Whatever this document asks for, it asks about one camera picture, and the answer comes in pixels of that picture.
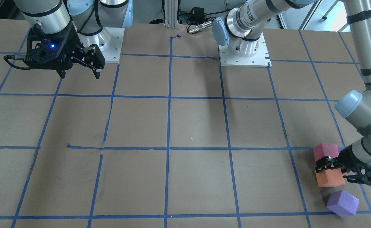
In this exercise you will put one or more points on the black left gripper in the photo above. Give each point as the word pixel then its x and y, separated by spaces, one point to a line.
pixel 352 159

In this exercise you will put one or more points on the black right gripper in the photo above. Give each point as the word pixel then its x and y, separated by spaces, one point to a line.
pixel 72 40

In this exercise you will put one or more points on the orange foam block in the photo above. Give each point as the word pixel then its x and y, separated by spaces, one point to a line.
pixel 330 178

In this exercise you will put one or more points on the purple foam block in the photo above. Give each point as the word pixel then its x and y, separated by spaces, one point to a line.
pixel 343 203

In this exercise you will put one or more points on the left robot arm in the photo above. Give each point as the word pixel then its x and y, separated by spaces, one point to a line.
pixel 242 26

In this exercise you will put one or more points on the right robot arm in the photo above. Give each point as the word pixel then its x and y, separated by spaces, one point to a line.
pixel 89 17

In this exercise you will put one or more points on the pink foam block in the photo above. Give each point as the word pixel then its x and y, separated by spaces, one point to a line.
pixel 324 149

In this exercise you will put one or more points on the brown paper table cover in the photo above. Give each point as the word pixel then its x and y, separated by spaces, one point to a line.
pixel 170 138

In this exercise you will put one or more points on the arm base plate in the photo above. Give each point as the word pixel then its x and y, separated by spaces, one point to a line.
pixel 244 52
pixel 109 40

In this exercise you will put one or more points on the aluminium frame post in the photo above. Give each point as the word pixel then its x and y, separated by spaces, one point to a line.
pixel 171 13

